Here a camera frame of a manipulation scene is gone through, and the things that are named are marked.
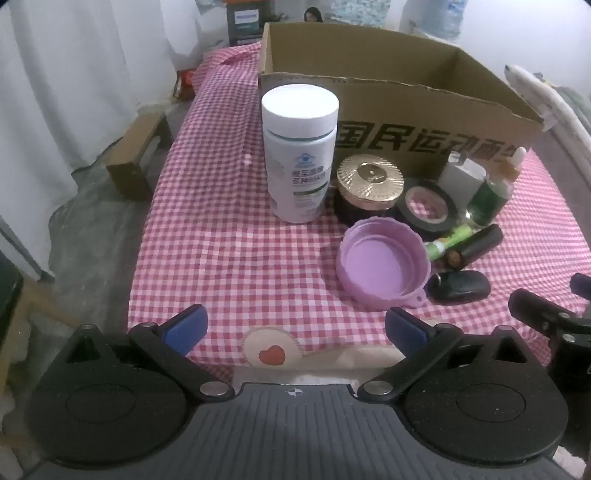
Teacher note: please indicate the black tape roll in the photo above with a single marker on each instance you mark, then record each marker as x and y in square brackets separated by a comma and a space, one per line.
[415, 219]

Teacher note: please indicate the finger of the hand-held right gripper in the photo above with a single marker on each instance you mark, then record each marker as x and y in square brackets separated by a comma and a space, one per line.
[582, 282]
[531, 307]

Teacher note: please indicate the orange packet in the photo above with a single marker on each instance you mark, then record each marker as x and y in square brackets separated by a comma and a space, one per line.
[184, 85]

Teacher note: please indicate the purple plastic lid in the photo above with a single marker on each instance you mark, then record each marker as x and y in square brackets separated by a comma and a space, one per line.
[378, 263]

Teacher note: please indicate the small wooden stool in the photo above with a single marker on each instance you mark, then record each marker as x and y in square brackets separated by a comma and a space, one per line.
[134, 157]

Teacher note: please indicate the black oval case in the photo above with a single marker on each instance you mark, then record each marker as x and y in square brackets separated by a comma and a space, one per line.
[459, 287]

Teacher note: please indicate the white curtain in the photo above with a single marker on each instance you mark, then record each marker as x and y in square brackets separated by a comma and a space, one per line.
[69, 92]

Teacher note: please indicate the green lip balm tube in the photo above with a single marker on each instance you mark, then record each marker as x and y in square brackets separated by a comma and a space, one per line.
[443, 244]

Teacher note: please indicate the white charger plug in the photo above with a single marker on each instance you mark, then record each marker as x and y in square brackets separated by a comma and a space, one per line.
[461, 182]

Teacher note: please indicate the green dropper bottle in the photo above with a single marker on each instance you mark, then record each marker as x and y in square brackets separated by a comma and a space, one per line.
[491, 198]

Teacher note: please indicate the patterned cloth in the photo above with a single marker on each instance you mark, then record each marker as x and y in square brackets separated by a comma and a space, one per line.
[362, 11]

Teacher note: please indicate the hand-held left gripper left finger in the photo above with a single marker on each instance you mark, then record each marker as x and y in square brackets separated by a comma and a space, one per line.
[187, 328]

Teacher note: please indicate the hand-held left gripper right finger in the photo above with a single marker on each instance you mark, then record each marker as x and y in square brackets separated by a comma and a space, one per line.
[406, 328]

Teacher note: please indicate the white fluffy blanket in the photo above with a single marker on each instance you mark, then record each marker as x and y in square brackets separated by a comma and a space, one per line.
[549, 104]

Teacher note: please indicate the gold lid cream jar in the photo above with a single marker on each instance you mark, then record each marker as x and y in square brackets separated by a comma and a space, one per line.
[369, 177]

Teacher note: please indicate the black cylinder tube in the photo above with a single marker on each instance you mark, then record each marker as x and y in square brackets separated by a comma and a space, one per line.
[480, 244]

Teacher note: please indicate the white pill bottle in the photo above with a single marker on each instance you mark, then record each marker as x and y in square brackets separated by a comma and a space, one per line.
[298, 175]

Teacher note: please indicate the clear water bottle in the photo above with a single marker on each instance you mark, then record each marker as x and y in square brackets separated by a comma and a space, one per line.
[438, 16]

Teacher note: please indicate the printed cardboard box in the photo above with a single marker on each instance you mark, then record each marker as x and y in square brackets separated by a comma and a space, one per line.
[392, 106]

